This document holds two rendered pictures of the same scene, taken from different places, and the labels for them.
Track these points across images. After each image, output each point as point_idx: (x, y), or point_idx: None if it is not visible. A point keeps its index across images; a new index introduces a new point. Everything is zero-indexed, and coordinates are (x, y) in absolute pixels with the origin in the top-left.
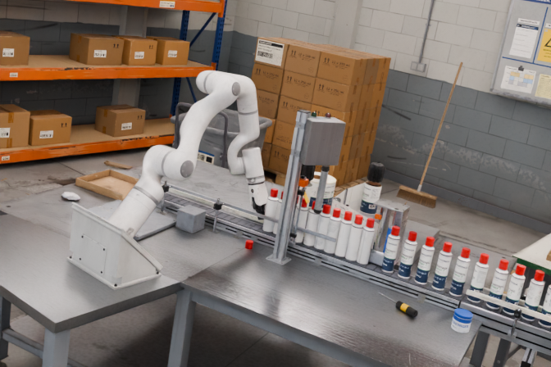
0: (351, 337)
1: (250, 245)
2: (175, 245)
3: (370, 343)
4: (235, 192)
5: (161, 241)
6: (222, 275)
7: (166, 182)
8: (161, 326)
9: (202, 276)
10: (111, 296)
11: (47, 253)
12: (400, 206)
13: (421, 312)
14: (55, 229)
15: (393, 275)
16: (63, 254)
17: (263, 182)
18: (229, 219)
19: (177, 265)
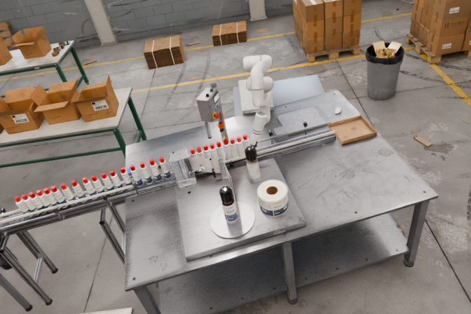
0: (165, 140)
1: None
2: (265, 127)
3: (158, 143)
4: (329, 185)
5: (272, 124)
6: (230, 129)
7: (304, 120)
8: None
9: (233, 123)
10: (237, 99)
11: (280, 94)
12: (174, 158)
13: (151, 172)
14: (301, 100)
15: (172, 174)
16: (276, 97)
17: (252, 132)
18: (270, 146)
19: (247, 120)
